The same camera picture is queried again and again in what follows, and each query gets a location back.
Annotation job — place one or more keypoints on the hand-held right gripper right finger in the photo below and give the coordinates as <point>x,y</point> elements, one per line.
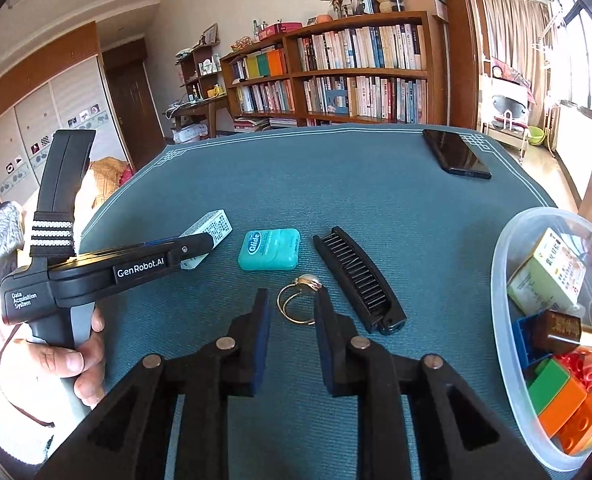
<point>323,345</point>

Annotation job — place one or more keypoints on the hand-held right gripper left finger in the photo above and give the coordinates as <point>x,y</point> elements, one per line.
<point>261,340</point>

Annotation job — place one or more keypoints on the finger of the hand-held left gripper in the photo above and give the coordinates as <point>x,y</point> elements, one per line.
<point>193,249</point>

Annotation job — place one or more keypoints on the small white printed box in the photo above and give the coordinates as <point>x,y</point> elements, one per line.
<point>213,225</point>

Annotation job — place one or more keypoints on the clear plastic bowl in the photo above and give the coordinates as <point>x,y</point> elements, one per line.
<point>506,280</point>

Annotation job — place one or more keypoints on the blue toy brick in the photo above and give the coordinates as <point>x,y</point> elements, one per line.
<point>522,345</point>

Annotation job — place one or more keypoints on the green toy brick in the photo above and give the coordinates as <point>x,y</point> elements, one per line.
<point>548,385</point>

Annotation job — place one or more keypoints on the yellow cardboard box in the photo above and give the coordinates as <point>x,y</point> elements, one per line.
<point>543,275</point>

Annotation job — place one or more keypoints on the brown gold-capped bottle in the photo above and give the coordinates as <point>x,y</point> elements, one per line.
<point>558,332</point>

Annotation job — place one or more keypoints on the small orange toy brick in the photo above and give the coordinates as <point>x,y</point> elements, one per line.
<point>566,407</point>

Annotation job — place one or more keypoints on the large orange toy brick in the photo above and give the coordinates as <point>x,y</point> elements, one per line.
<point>583,427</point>

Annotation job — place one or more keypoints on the person's left hand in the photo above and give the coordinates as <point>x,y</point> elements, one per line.
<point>58,360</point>

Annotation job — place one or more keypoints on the black folding comb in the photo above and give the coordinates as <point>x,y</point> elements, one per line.
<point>358,280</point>

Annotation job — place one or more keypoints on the grey fluffy cloth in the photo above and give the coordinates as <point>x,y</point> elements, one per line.
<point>6,235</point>

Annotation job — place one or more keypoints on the teal dental floss case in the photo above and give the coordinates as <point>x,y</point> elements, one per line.
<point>268,250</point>

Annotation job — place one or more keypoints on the orange pink blanket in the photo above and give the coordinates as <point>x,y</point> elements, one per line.
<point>111,180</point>

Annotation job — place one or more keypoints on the wooden side desk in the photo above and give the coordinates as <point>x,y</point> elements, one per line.
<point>201,107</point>

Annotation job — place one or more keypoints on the dark wooden door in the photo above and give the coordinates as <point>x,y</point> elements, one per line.
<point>136,110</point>

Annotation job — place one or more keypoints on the white panelled wardrobe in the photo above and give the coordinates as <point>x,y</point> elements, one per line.
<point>36,125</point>

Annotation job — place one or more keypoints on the small wooden shelf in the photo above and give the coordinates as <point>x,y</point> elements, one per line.
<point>201,67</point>

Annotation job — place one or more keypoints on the black smartphone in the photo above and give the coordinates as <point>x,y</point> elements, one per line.
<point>456,154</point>

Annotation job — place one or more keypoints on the red box on bookcase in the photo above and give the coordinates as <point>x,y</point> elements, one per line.
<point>278,31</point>

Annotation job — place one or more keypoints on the shelved books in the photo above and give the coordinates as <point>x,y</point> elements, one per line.
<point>361,50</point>

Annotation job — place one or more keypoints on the wooden bookcase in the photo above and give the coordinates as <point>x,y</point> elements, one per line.
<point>438,70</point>

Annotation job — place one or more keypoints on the white-framed chair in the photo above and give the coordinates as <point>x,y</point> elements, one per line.
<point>508,110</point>

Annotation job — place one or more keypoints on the green plastic basin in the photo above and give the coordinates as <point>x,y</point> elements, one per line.
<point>537,135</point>

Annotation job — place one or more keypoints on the tan flat box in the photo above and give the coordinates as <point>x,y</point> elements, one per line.
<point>428,9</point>

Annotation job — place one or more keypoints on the beige window curtain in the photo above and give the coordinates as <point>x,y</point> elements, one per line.
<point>516,35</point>

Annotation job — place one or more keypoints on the film-strip photo frame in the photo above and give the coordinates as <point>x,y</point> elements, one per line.
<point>358,4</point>

